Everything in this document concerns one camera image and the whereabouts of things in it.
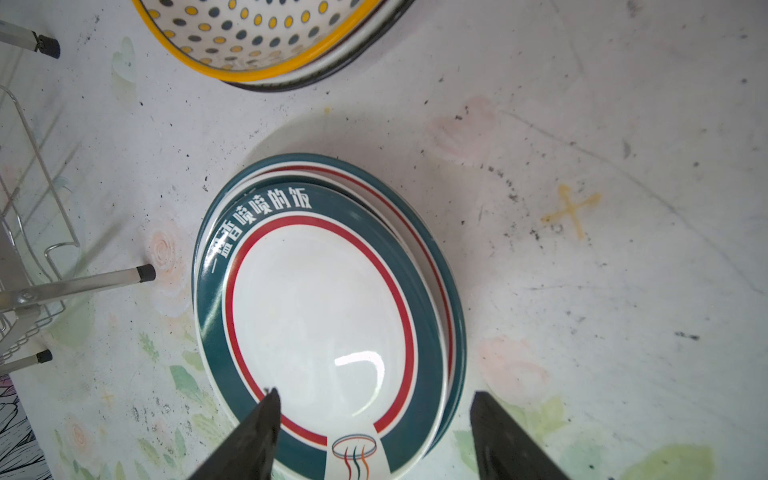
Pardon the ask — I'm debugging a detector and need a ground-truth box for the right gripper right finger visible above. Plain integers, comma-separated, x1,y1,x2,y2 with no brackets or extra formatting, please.
470,391,568,480

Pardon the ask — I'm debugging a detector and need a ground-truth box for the white plate row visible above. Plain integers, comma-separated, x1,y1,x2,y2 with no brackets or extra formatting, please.
193,177,448,479

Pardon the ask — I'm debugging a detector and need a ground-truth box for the chrome wire dish rack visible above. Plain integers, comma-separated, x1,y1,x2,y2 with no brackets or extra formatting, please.
0,17,157,379

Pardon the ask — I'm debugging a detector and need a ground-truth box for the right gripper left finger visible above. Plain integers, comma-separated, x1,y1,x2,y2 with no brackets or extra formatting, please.
189,389,281,480

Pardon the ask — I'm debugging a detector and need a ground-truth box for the yellow rimmed white plate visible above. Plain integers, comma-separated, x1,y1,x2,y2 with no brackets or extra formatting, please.
132,0,385,83

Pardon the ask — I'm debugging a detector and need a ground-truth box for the red dotted rim plate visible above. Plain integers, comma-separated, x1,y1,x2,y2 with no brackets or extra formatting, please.
192,153,467,447

